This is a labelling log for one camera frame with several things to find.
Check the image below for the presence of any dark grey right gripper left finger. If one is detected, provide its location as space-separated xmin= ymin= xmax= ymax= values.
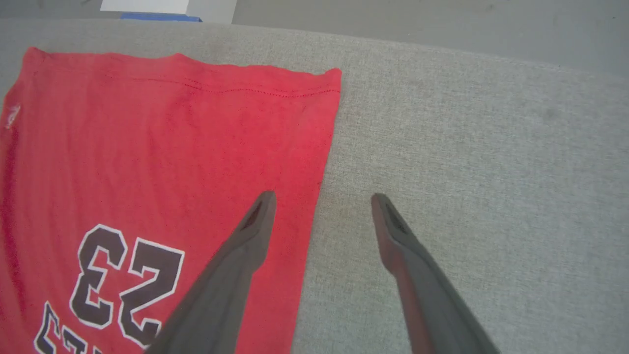
xmin=145 ymin=190 xmax=277 ymax=354

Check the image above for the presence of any red basketball jersey number 23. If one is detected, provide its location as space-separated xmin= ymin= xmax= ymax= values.
xmin=0 ymin=47 xmax=343 ymax=354

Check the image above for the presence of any blue tape strip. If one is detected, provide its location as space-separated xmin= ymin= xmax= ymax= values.
xmin=119 ymin=13 xmax=203 ymax=23

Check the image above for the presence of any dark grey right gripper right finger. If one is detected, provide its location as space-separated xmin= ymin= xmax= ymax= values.
xmin=371 ymin=193 xmax=501 ymax=354

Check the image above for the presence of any white flat sheet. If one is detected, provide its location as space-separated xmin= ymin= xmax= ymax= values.
xmin=100 ymin=0 xmax=190 ymax=13

